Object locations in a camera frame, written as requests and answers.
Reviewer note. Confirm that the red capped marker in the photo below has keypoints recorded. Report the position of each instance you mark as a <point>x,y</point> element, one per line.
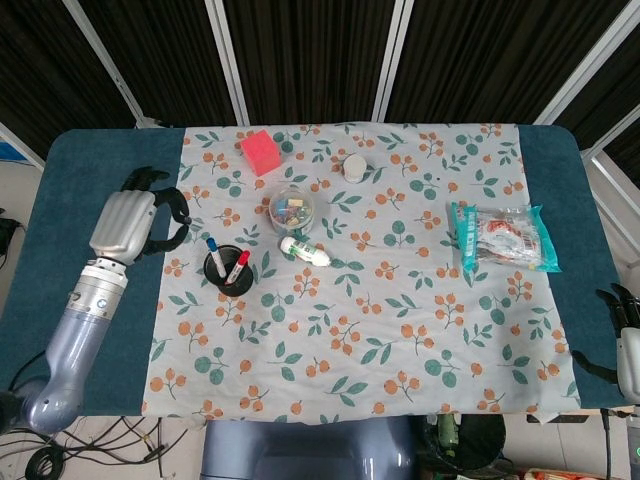
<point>239,265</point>

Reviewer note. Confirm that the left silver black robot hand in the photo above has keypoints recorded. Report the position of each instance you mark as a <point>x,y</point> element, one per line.
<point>122,225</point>

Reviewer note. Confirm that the teal table cover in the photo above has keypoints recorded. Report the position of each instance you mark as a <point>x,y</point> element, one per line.
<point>100,165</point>

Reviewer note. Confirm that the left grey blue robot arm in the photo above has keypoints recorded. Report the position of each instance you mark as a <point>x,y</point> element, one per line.
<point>75,340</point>

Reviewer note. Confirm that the pink foam cube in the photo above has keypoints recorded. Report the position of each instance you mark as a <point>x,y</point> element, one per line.
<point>260,152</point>

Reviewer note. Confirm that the teal clear snack bag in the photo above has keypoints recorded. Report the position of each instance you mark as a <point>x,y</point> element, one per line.
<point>500,235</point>

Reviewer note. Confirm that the white green print bottle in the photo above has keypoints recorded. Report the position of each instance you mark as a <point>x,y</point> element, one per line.
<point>305,250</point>

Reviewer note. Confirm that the blue grey robot torso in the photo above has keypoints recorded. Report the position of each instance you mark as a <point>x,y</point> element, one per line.
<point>310,450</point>

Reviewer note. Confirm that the black mesh pen holder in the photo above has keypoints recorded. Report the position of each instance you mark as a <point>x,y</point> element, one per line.
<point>241,288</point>

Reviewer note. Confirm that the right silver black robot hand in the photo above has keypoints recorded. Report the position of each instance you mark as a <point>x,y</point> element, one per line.
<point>629,360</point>

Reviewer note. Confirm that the blue capped marker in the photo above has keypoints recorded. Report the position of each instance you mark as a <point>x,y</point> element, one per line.
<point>216,257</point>

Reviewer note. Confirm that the small white cylinder cap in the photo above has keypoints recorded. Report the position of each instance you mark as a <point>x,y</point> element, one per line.
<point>354,167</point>

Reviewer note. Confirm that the white metal frame pole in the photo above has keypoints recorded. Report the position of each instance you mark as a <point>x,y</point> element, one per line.
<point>612,135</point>
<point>227,60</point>
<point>105,65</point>
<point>585,65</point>
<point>392,60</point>
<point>22,145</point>

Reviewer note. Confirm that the black round bin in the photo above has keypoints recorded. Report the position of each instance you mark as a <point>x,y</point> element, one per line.
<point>475,440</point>

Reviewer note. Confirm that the clear jar of binder clips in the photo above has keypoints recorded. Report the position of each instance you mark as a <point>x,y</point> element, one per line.
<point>292,210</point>

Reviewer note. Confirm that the floral orange berry tablecloth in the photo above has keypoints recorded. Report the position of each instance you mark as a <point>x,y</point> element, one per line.
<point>350,300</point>

